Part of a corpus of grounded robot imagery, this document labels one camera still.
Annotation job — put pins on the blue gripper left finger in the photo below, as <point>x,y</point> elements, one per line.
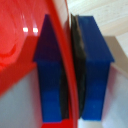
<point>50,73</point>

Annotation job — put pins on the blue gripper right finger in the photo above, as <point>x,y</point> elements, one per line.
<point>96,66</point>

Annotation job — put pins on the orange-red plastic bowl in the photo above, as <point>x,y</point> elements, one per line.
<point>23,36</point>

